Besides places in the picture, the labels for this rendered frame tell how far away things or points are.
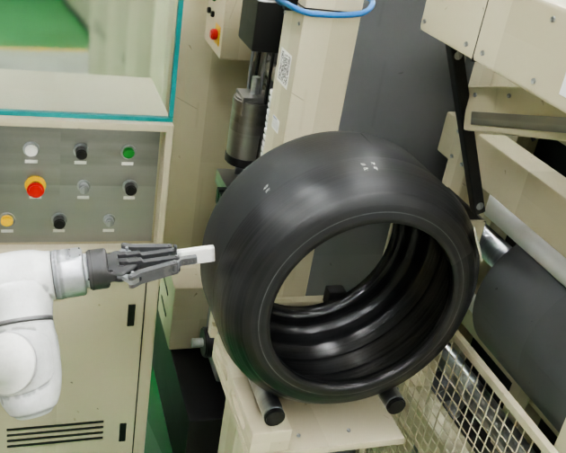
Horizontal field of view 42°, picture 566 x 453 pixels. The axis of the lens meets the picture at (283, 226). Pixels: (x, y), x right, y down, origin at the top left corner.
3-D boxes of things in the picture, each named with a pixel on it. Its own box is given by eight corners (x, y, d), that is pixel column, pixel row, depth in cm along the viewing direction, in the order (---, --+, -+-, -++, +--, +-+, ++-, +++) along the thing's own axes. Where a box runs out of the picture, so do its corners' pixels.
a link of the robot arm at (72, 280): (49, 241, 136) (84, 236, 137) (57, 282, 140) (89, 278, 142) (51, 267, 128) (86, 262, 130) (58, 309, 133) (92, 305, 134)
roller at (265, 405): (225, 328, 182) (227, 313, 180) (243, 327, 183) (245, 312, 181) (263, 428, 153) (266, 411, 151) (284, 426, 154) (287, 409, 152)
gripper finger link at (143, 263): (118, 258, 136) (119, 262, 135) (179, 251, 139) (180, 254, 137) (119, 276, 138) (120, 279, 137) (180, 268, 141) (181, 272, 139)
